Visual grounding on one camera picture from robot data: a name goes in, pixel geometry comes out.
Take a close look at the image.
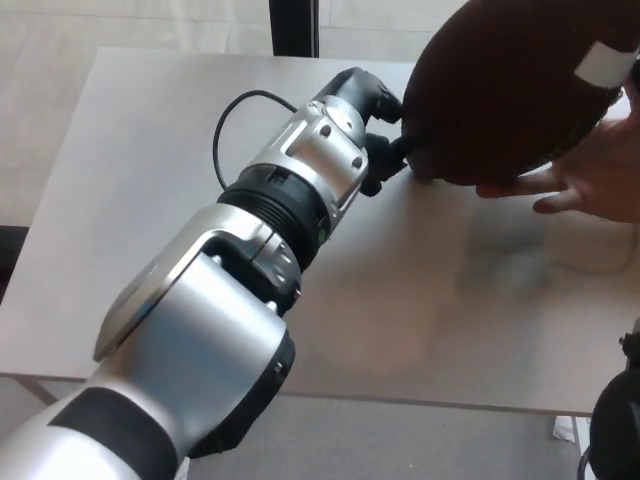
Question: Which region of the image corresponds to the brown leather american football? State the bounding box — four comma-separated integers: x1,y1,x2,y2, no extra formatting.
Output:
402,0,640,187

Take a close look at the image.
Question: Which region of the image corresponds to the black object beside table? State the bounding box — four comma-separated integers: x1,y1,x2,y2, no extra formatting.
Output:
0,225,29,301

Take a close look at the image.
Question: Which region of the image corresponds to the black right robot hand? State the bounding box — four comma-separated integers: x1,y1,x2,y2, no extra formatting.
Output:
617,45,640,109

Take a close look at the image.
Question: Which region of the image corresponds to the white metal table frame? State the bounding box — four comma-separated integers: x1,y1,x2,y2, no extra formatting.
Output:
9,377,59,406

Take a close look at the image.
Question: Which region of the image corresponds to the bare person's hand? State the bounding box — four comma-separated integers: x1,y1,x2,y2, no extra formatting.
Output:
473,117,640,226

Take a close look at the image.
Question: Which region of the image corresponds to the black vertical window post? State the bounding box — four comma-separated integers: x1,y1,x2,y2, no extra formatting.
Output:
269,0,321,58

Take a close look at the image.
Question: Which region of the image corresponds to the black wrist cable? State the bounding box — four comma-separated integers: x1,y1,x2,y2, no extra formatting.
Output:
212,89,301,189

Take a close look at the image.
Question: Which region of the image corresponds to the white metal table leg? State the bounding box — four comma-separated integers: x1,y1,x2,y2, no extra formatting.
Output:
574,417,596,454

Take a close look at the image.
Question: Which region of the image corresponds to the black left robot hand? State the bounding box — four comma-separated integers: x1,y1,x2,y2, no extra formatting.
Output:
327,67,416,197

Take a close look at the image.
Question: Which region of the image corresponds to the crumpled white paper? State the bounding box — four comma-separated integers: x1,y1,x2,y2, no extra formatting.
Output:
552,417,581,444

